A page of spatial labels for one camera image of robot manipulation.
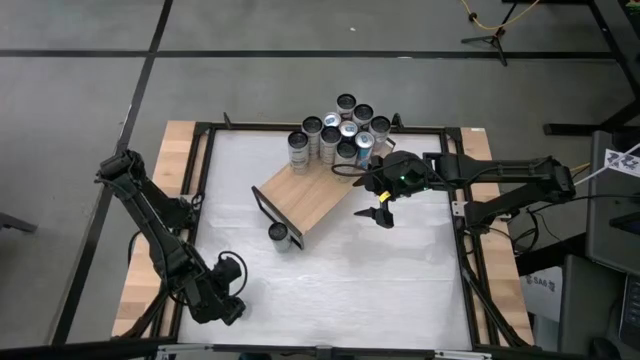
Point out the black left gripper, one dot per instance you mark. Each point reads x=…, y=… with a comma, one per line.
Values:
x=215, y=295

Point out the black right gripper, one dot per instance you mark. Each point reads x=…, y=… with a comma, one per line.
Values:
x=400, y=172

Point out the white Celsius can yellow band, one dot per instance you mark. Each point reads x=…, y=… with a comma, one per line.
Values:
x=346, y=149

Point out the blue silver Red Bull can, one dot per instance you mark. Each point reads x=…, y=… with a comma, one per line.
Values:
x=348, y=128
x=331, y=119
x=365, y=141

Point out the silver can black lid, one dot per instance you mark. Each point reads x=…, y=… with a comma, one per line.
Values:
x=330, y=135

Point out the white Celsius Peach Vibe can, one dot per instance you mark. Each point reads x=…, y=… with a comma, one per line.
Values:
x=362, y=112
x=346, y=102
x=380, y=123

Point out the white Celsius can blue logo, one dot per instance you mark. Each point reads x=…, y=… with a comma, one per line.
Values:
x=298, y=141

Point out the white Celsius can orange logo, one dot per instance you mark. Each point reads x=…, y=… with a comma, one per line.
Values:
x=312, y=125

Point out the white Celsius can blue band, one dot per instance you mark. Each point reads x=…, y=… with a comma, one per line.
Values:
x=278, y=231

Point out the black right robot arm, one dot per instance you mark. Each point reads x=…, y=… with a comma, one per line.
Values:
x=500, y=167

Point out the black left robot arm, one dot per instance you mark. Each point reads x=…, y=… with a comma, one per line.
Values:
x=150, y=220

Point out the black rig beam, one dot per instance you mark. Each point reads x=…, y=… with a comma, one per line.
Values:
x=75, y=350

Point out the white printed box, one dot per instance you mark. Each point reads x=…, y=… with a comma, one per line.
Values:
x=542, y=295

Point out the black tripod stand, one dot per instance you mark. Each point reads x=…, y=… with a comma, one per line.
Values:
x=495, y=39

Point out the grey chair base leg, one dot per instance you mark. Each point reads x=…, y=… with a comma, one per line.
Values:
x=15, y=222

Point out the dark grey cabinet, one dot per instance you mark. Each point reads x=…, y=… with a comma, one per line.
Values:
x=590, y=305

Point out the white marker tag paper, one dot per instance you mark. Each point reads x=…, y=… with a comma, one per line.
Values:
x=622, y=162

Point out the black desk frame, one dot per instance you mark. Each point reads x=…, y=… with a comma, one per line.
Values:
x=616, y=40

